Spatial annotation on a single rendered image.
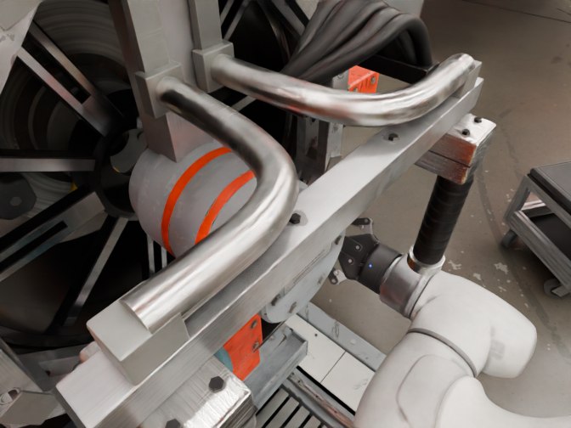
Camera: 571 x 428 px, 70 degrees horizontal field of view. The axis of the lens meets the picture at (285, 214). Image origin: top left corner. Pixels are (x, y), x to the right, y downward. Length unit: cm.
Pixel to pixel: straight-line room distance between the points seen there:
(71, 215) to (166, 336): 34
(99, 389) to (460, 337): 47
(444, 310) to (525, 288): 106
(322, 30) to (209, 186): 17
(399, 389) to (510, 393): 88
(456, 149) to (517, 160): 182
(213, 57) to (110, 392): 28
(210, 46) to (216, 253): 23
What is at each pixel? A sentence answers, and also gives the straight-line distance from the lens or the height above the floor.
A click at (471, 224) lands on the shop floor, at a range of 179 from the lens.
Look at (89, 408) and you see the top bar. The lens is 21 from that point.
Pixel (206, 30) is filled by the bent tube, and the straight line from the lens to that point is 38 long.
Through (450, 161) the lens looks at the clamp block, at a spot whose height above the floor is 92.
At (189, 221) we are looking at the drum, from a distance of 39.
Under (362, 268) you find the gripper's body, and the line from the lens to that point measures 65.
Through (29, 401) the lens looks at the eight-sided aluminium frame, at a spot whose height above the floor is 76.
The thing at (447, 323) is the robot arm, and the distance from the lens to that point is 60.
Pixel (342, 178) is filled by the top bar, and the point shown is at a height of 98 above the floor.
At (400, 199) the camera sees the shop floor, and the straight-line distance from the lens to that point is 180.
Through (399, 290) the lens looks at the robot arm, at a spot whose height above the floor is 66.
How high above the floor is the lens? 116
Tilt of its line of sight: 44 degrees down
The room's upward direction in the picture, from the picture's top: straight up
